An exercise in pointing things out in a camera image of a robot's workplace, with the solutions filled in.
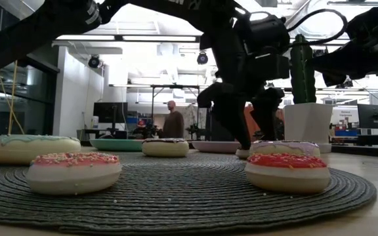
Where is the green cactus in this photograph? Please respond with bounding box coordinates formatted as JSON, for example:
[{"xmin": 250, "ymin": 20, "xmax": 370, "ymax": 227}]
[{"xmin": 289, "ymin": 33, "xmax": 317, "ymax": 105}]

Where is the pink icing sprinkled donut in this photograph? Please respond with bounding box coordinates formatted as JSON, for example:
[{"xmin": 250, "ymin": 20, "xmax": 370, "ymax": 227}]
[{"xmin": 26, "ymin": 151, "xmax": 123, "ymax": 197}]

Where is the long ceiling light bar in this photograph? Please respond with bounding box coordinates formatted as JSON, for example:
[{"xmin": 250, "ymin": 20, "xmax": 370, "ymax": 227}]
[{"xmin": 56, "ymin": 34, "xmax": 199, "ymax": 43}]

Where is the mint icing donut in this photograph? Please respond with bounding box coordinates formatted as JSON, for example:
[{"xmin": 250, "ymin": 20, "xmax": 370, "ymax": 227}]
[{"xmin": 0, "ymin": 134, "xmax": 82, "ymax": 165}]

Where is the small black background robot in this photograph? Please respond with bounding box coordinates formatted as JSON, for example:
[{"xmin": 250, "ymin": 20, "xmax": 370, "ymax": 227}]
[{"xmin": 185, "ymin": 123, "xmax": 207, "ymax": 140}]

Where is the person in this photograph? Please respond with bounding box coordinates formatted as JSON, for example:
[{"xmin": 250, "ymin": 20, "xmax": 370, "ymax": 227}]
[{"xmin": 161, "ymin": 100, "xmax": 186, "ymax": 139}]

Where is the white sign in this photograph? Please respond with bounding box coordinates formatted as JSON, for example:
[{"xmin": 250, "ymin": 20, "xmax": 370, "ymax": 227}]
[{"xmin": 331, "ymin": 107, "xmax": 360, "ymax": 125}]

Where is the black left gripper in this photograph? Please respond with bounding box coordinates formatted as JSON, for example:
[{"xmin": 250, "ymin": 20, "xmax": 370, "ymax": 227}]
[{"xmin": 197, "ymin": 77, "xmax": 287, "ymax": 151}]

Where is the yellow rope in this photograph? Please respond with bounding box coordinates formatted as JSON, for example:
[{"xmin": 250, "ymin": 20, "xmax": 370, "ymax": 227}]
[{"xmin": 0, "ymin": 0, "xmax": 26, "ymax": 136}]

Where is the pink plate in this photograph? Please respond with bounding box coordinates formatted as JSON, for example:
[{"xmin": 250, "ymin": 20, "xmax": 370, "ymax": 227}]
[{"xmin": 190, "ymin": 140, "xmax": 242, "ymax": 155}]

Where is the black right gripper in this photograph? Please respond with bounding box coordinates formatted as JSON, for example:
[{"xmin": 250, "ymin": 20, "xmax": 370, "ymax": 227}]
[{"xmin": 308, "ymin": 29, "xmax": 378, "ymax": 87}]

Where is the small chocolate icing donut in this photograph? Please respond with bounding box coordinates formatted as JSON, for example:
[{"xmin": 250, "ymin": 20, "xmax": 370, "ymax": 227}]
[{"xmin": 234, "ymin": 147, "xmax": 251, "ymax": 161}]

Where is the black ceiling spotlight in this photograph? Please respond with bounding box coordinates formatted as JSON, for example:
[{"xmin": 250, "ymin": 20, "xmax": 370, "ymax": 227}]
[
  {"xmin": 87, "ymin": 54, "xmax": 102, "ymax": 69},
  {"xmin": 196, "ymin": 50, "xmax": 209, "ymax": 66}
]

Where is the patterned white cloth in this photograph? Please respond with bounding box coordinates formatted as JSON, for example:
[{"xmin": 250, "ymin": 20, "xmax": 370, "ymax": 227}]
[{"xmin": 182, "ymin": 104, "xmax": 208, "ymax": 138}]

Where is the white plant pot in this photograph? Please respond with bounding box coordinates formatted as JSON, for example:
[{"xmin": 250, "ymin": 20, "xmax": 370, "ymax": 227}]
[{"xmin": 283, "ymin": 102, "xmax": 334, "ymax": 145}]

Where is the red icing sprinkled donut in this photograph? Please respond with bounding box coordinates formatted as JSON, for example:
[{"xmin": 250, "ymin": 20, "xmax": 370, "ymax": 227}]
[{"xmin": 243, "ymin": 152, "xmax": 331, "ymax": 195}]

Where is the grey woven round placemat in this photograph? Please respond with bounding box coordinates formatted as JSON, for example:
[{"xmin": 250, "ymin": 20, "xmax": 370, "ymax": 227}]
[{"xmin": 0, "ymin": 150, "xmax": 378, "ymax": 235}]

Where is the black robot with red part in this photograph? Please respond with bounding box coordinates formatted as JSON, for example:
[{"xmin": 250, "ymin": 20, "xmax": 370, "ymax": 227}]
[{"xmin": 133, "ymin": 119, "xmax": 163, "ymax": 140}]

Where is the purple icing donut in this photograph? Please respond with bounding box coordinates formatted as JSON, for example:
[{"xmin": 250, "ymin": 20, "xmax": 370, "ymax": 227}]
[{"xmin": 248, "ymin": 140, "xmax": 322, "ymax": 158}]

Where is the blue box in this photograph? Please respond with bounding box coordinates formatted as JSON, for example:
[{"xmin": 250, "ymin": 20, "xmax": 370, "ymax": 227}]
[{"xmin": 335, "ymin": 129, "xmax": 360, "ymax": 137}]

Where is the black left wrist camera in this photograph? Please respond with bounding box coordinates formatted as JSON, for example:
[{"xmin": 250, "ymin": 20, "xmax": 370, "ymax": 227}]
[{"xmin": 244, "ymin": 12, "xmax": 291, "ymax": 80}]

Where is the white pot saucer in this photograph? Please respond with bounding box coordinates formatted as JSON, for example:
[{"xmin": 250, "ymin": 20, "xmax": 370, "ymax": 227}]
[{"xmin": 316, "ymin": 142, "xmax": 333, "ymax": 154}]

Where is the teal plate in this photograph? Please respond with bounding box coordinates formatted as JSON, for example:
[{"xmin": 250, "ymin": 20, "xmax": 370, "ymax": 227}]
[{"xmin": 89, "ymin": 138, "xmax": 144, "ymax": 152}]

